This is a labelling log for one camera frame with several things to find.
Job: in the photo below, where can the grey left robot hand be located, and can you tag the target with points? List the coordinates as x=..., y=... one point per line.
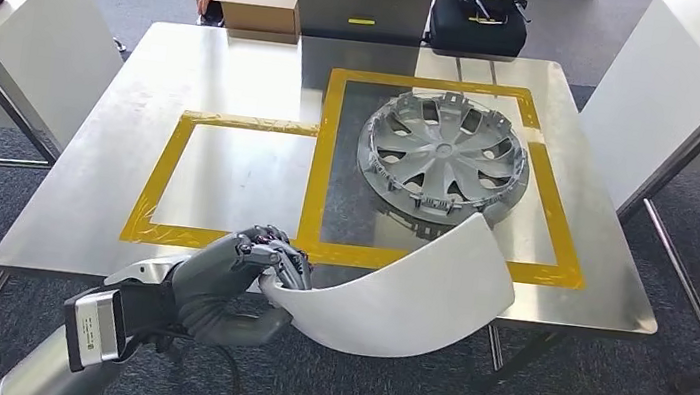
x=211, y=292

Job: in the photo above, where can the white curved plastic part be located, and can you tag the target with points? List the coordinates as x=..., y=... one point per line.
x=404, y=303

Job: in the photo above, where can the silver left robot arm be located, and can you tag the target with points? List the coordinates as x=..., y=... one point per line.
x=55, y=373

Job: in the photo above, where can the yellow bench tape rectangle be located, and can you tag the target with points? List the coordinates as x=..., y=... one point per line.
x=322, y=152
x=154, y=185

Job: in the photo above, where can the silver wheel hubcap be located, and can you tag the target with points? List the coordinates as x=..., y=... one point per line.
x=442, y=154

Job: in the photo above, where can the brown cardboard box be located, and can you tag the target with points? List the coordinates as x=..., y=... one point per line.
x=260, y=1

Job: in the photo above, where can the white desk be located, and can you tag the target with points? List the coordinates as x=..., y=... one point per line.
x=45, y=18

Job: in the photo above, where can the grey laptop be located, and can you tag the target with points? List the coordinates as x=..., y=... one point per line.
x=360, y=4

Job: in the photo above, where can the white desk panel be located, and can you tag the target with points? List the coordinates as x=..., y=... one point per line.
x=650, y=93

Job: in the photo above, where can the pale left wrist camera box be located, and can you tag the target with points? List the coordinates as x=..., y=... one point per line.
x=97, y=328

